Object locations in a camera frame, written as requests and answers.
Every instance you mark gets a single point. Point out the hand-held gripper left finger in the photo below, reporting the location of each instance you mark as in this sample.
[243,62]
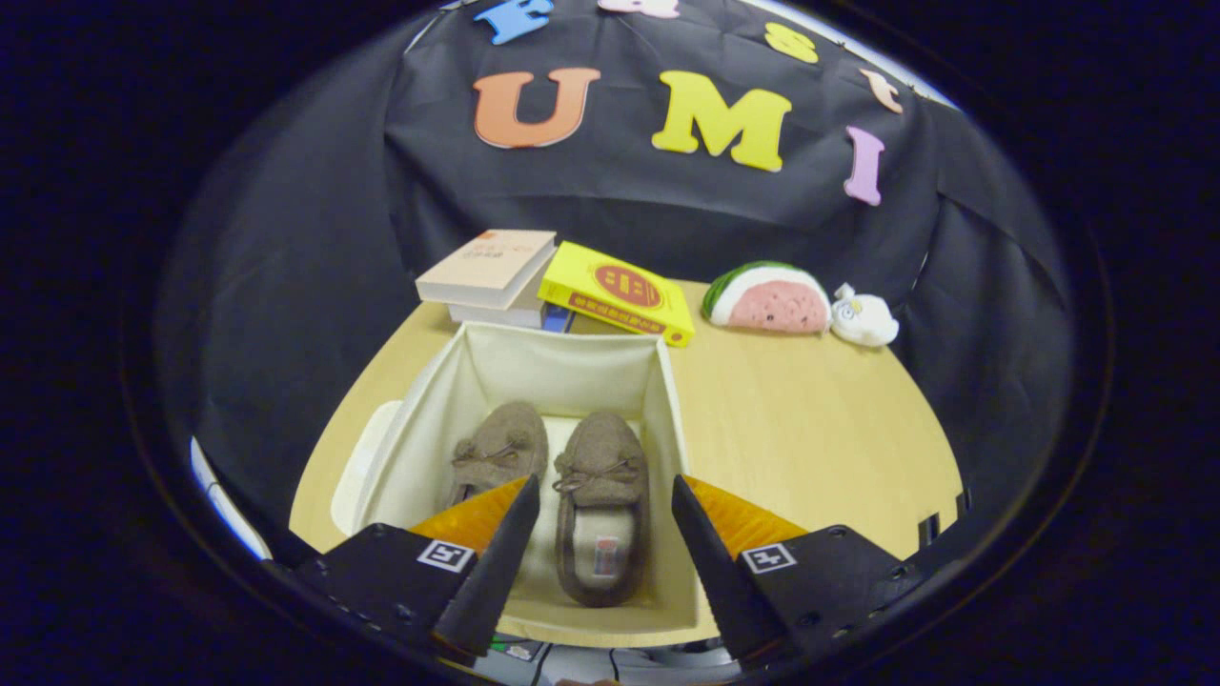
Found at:
[496,581]

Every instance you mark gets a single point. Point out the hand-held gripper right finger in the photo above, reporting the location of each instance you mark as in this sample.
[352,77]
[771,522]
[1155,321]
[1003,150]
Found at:
[724,581]

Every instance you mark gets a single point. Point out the brown shoe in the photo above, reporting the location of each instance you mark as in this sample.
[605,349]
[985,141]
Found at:
[600,448]
[505,429]

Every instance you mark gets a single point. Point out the cream fabric storage box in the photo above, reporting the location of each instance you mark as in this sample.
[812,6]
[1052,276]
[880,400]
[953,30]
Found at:
[562,372]

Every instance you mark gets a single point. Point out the white book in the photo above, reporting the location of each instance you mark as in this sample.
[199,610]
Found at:
[505,314]

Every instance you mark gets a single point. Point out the blue book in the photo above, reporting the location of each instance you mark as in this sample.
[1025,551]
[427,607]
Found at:
[556,319]

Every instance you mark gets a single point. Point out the watermelon slice plush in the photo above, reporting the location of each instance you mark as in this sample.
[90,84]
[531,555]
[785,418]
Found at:
[772,305]

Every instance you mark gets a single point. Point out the white plush toy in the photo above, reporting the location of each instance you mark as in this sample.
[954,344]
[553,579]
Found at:
[867,319]

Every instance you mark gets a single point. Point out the beige book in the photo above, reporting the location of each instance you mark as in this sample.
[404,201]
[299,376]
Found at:
[486,267]

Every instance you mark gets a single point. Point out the yellow book with red circle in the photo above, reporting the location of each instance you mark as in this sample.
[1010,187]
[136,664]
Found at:
[610,286]

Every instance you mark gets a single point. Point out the black backdrop cloth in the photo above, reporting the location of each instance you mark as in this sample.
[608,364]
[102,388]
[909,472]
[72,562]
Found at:
[286,286]

